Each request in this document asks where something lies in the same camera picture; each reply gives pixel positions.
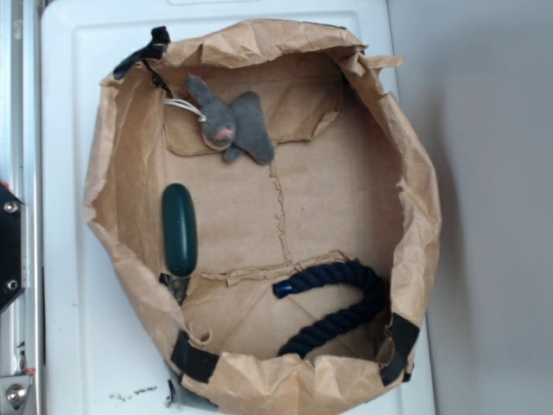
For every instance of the gray plush bunny toy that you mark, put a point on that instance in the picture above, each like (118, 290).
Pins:
(233, 129)

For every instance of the brown paper bag bin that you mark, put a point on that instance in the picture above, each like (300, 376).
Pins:
(314, 271)

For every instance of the dark green oblong block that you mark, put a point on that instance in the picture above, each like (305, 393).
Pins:
(179, 230)

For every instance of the black mounting bracket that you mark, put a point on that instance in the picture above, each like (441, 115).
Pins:
(13, 256)

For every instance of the aluminium frame rail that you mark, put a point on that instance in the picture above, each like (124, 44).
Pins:
(23, 385)

